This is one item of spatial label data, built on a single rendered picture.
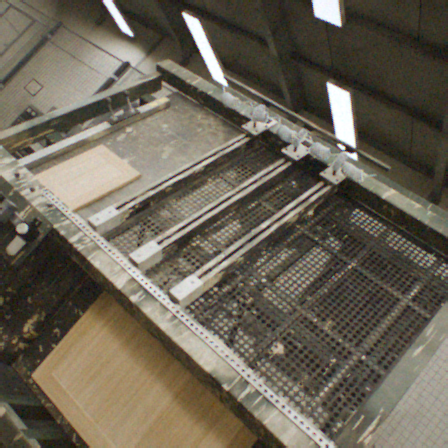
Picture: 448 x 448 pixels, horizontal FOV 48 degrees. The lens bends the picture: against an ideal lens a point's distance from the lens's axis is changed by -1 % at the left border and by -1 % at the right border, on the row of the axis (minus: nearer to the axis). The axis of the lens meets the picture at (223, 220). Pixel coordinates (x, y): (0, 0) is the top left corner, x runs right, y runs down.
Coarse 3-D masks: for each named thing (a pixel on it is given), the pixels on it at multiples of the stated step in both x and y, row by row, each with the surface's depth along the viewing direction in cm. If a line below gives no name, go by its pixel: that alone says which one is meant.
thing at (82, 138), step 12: (144, 108) 285; (156, 108) 289; (132, 120) 280; (84, 132) 264; (96, 132) 265; (108, 132) 271; (60, 144) 255; (72, 144) 257; (84, 144) 263; (36, 156) 246; (48, 156) 249
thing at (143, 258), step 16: (304, 128) 249; (288, 160) 257; (256, 176) 246; (272, 176) 247; (240, 192) 239; (256, 192) 244; (208, 208) 227; (224, 208) 229; (192, 224) 219; (208, 224) 226; (160, 240) 211; (176, 240) 212; (144, 256) 203; (160, 256) 210
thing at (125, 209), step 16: (256, 112) 261; (256, 128) 269; (224, 144) 262; (240, 144) 264; (256, 144) 275; (208, 160) 251; (224, 160) 260; (176, 176) 242; (192, 176) 246; (144, 192) 231; (160, 192) 234; (112, 208) 221; (128, 208) 222; (144, 208) 231; (96, 224) 213; (112, 224) 220
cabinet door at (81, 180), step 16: (80, 160) 250; (96, 160) 252; (112, 160) 253; (48, 176) 240; (64, 176) 241; (80, 176) 242; (96, 176) 243; (112, 176) 244; (128, 176) 245; (64, 192) 233; (80, 192) 234; (96, 192) 235; (80, 208) 229
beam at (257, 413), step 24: (0, 168) 236; (24, 168) 238; (24, 192) 226; (48, 216) 217; (72, 240) 208; (96, 264) 201; (120, 288) 193; (144, 288) 195; (144, 312) 187; (168, 312) 188; (168, 336) 181; (192, 336) 181; (192, 360) 176; (216, 360) 175; (216, 384) 171; (240, 384) 170; (264, 384) 171; (240, 408) 167; (264, 408) 165; (264, 432) 163; (288, 432) 160
